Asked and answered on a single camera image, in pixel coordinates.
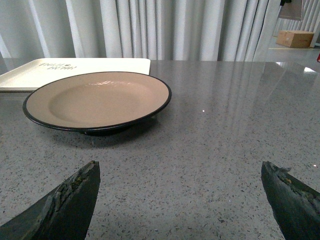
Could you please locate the beige plate black rim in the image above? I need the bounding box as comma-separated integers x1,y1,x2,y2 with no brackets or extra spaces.
22,71,172,135

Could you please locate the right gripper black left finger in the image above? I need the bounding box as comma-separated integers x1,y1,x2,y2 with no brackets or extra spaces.
0,161,101,240

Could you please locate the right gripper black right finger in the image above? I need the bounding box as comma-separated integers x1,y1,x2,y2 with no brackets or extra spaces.
261,161,320,240

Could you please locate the cream bear tray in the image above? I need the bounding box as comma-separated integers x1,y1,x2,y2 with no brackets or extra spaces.
0,58,151,92

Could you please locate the brown cardboard box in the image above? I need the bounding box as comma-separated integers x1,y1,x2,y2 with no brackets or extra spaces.
276,30,314,48

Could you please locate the grey pleated curtain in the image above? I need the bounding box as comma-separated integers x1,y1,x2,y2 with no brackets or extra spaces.
0,0,280,62

